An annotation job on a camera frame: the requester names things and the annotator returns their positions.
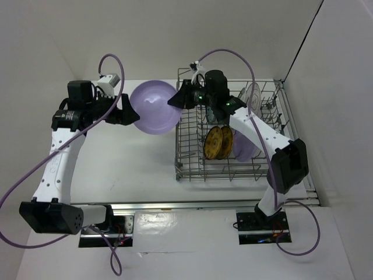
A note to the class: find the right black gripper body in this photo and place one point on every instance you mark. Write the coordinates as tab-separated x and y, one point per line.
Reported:
199	95

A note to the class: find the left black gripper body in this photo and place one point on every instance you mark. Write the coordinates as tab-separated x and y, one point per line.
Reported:
101	107

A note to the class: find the purple plastic plate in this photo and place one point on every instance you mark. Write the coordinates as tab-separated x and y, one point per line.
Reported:
150	101
243	148

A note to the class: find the white plate with rings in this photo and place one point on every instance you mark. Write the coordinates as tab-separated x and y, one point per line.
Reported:
252	97

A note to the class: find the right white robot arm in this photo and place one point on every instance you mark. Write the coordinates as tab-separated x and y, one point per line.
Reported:
287	159

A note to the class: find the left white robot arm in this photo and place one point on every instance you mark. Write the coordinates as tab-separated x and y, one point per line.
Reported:
50	210

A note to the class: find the right blue patterned plate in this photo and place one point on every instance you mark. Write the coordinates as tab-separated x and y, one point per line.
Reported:
210	116

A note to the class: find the white plate floral rim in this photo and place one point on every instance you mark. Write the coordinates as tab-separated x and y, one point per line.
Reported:
242	94

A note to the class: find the right yellow patterned plate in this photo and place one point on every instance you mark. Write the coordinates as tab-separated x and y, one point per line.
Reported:
227	143

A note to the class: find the yellow patterned plate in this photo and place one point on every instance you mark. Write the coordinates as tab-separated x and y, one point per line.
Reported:
213	142
227	143

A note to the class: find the left yellow patterned plate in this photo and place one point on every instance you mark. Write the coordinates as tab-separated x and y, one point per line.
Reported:
213	142

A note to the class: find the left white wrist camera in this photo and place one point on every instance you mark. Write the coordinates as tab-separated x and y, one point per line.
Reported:
107	84

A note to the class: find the grey wire dish rack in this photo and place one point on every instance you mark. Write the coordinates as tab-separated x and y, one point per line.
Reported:
191	131

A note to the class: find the silver aluminium rail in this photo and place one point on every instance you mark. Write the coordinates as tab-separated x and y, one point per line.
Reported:
132	207

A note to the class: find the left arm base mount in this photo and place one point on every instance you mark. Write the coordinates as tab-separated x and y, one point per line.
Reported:
119	234

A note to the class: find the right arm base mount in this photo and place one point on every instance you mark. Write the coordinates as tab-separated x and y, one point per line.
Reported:
252	230

